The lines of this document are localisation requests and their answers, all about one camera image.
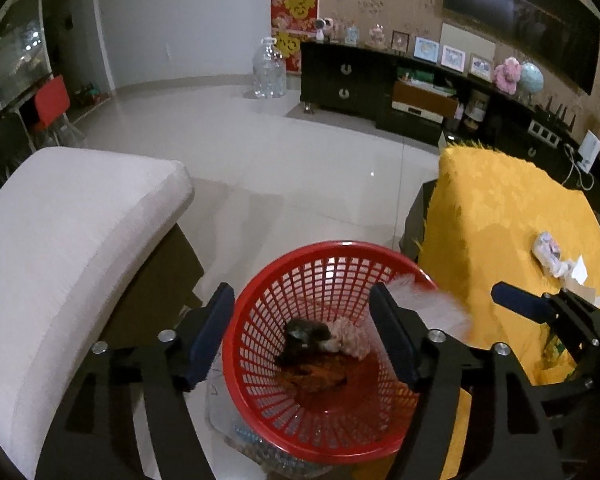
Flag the cat print tissue pack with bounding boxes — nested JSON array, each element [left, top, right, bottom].
[[532, 232, 574, 278]]

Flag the black wrapper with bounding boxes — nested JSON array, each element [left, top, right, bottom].
[[274, 318, 330, 368]]

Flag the white paper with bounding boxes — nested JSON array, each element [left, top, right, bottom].
[[559, 256, 600, 309]]

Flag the clear plastic bag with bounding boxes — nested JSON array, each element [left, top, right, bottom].
[[320, 274, 471, 360]]

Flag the yellow table cloth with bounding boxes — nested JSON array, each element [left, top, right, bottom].
[[413, 142, 600, 480]]

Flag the red plastic mesh basket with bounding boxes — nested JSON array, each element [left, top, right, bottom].
[[222, 240, 436, 465]]

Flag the white router box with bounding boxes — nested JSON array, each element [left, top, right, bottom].
[[578, 130, 600, 174]]

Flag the black wifi router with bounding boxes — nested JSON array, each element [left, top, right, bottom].
[[534, 104, 577, 133]]

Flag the light blue globe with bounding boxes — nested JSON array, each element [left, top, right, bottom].
[[518, 62, 544, 94]]

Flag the black tv cabinet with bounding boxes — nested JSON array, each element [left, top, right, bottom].
[[300, 41, 600, 214]]

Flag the pink plush toy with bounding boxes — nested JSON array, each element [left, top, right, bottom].
[[493, 56, 521, 96]]

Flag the red chair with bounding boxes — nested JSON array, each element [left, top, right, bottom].
[[33, 76, 70, 133]]

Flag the large clear water bottle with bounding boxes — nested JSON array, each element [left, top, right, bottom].
[[252, 37, 287, 99]]

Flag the red festive poster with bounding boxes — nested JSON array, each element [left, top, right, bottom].
[[271, 0, 318, 74]]

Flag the white cable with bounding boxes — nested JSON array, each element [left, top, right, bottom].
[[559, 144, 598, 192]]

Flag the white picture frame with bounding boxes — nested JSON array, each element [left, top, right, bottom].
[[440, 44, 466, 74]]

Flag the blue picture frame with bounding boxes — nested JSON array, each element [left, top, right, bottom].
[[413, 37, 440, 64]]

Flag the white wall board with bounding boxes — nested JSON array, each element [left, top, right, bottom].
[[440, 23, 495, 61]]

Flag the black wall television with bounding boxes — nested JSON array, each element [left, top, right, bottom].
[[443, 0, 600, 93]]

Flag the brown small photo frame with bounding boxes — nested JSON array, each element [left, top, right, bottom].
[[390, 30, 411, 55]]

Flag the white small camera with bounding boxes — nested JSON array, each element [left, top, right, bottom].
[[314, 18, 335, 42]]

